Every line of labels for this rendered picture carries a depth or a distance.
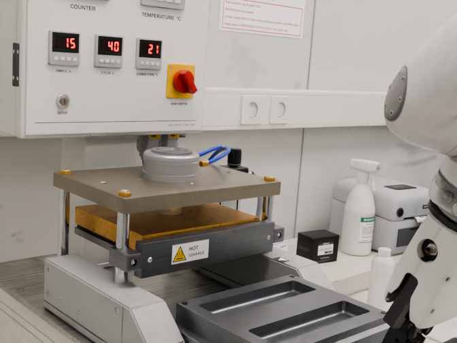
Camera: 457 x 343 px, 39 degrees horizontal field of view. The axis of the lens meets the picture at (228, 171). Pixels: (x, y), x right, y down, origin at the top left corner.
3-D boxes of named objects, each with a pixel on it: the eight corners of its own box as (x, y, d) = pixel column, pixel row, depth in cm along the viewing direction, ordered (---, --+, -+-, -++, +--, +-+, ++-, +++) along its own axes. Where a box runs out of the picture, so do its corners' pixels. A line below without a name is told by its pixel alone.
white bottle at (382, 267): (387, 317, 142) (396, 253, 139) (364, 313, 143) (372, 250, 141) (390, 309, 147) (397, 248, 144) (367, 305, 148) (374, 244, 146)
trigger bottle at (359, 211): (334, 250, 174) (343, 158, 169) (349, 246, 180) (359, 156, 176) (362, 258, 168) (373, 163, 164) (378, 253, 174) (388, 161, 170)
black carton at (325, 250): (295, 258, 165) (297, 231, 164) (321, 254, 170) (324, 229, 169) (311, 265, 160) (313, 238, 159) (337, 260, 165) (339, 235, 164)
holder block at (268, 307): (175, 322, 77) (175, 301, 77) (290, 290, 90) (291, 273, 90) (274, 379, 65) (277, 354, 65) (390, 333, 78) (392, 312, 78)
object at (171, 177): (31, 224, 96) (32, 137, 94) (194, 204, 117) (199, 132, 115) (121, 271, 79) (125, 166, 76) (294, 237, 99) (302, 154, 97)
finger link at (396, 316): (386, 316, 58) (396, 337, 62) (445, 254, 59) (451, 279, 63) (376, 308, 58) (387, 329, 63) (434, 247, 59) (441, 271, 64)
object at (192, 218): (74, 233, 94) (75, 168, 92) (194, 216, 108) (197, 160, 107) (142, 267, 81) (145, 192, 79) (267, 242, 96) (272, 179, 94)
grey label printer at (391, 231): (325, 234, 190) (330, 177, 187) (371, 227, 202) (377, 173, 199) (392, 258, 170) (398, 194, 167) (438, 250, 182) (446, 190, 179)
